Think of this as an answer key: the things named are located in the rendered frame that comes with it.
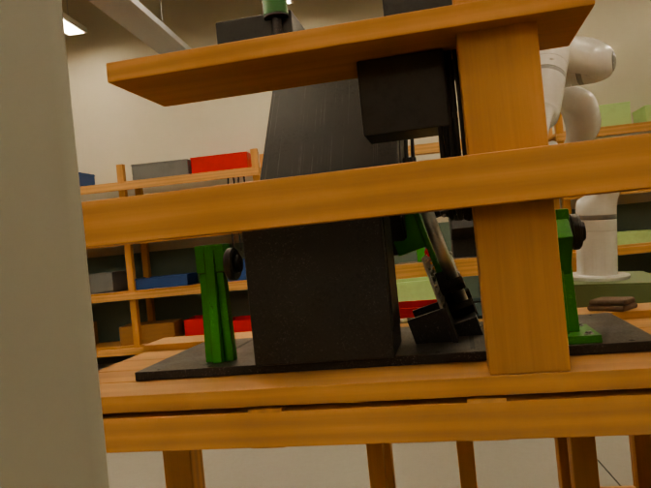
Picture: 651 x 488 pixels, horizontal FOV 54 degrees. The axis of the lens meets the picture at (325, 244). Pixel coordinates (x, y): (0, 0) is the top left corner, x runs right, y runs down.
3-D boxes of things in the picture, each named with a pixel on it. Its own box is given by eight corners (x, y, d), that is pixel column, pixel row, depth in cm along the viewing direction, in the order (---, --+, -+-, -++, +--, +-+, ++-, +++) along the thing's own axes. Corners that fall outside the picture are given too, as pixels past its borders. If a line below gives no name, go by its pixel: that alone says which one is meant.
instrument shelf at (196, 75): (164, 106, 149) (162, 90, 149) (569, 46, 131) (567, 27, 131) (107, 82, 124) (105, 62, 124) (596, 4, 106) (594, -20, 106)
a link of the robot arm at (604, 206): (580, 218, 208) (578, 144, 207) (642, 216, 198) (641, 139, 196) (571, 220, 198) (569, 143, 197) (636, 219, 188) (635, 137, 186)
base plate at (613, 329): (206, 348, 184) (205, 340, 184) (610, 320, 163) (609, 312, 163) (135, 381, 143) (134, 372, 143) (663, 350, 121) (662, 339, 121)
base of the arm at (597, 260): (563, 274, 213) (562, 219, 212) (626, 273, 207) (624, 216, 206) (567, 282, 195) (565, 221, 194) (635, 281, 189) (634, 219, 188)
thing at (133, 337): (277, 359, 655) (256, 147, 655) (5, 381, 690) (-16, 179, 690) (286, 350, 710) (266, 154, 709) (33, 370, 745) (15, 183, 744)
